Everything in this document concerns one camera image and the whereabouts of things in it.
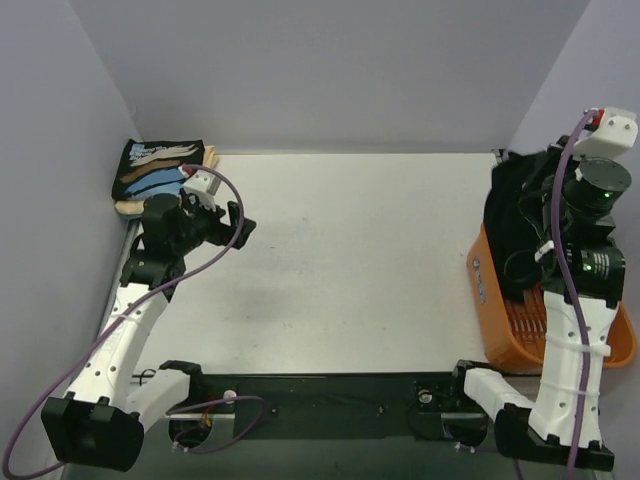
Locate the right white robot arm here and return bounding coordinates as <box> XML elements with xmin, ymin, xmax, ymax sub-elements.
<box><xmin>446</xmin><ymin>152</ymin><xmax>631</xmax><ymax>472</ymax></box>

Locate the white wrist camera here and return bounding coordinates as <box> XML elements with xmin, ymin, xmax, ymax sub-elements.
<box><xmin>573</xmin><ymin>107</ymin><xmax>638</xmax><ymax>160</ymax></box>
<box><xmin>183</xmin><ymin>170</ymin><xmax>221</xmax><ymax>202</ymax></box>

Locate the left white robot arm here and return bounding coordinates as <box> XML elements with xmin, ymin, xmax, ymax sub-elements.
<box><xmin>41</xmin><ymin>193</ymin><xmax>256</xmax><ymax>472</ymax></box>

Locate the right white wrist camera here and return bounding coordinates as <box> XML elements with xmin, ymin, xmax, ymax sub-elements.
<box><xmin>573</xmin><ymin>107</ymin><xmax>638</xmax><ymax>160</ymax></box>

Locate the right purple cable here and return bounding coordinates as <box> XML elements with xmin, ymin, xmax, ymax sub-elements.
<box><xmin>551</xmin><ymin>112</ymin><xmax>601</xmax><ymax>469</ymax></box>

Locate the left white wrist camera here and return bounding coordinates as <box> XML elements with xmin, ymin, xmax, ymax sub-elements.
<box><xmin>183</xmin><ymin>170</ymin><xmax>221</xmax><ymax>202</ymax></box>

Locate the purple cable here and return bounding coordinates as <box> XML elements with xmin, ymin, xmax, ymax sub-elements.
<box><xmin>551</xmin><ymin>112</ymin><xmax>601</xmax><ymax>469</ymax></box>
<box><xmin>1</xmin><ymin>164</ymin><xmax>247</xmax><ymax>477</ymax></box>

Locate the orange plastic basket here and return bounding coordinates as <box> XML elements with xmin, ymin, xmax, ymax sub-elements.
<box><xmin>467</xmin><ymin>221</ymin><xmax>633</xmax><ymax>373</ymax></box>

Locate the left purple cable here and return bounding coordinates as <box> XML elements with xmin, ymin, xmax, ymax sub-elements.
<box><xmin>1</xmin><ymin>164</ymin><xmax>247</xmax><ymax>477</ymax></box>

